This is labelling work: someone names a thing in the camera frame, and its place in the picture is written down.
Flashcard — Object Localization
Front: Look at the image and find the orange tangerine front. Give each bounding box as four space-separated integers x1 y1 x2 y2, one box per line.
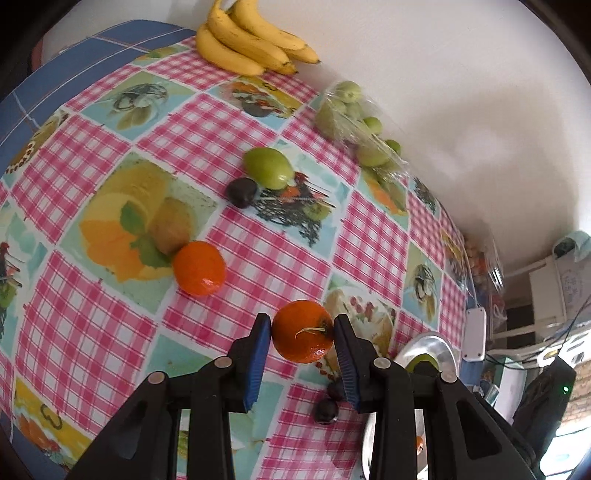
416 436 425 455

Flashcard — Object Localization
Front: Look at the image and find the dark plum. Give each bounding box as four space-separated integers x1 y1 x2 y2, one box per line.
225 177 259 209
314 397 339 425
327 378 346 402

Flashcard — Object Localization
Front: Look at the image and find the clear tray of green fruit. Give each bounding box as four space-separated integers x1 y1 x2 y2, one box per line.
315 80 409 182

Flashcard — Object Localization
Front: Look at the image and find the large steel plate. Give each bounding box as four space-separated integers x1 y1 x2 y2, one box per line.
361 333 458 479

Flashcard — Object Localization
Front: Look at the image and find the banana bunch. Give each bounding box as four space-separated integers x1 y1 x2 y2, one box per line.
195 1 321 76

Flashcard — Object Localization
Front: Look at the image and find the small green apple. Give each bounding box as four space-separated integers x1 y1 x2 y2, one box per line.
242 147 294 190

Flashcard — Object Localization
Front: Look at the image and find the clear tray of longans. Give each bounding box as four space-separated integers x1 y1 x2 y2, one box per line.
464 233 505 295

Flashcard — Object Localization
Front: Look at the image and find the white shelf unit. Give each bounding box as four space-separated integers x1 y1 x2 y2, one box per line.
490 252 590 367

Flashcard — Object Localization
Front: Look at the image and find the large green mango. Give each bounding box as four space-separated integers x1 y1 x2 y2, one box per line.
406 353 440 373

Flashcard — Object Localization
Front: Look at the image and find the orange tangerine with stem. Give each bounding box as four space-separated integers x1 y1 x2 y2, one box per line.
271 300 334 364

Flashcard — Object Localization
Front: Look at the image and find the checkered fruit tablecloth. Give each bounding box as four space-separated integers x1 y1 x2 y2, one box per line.
1 21 470 479

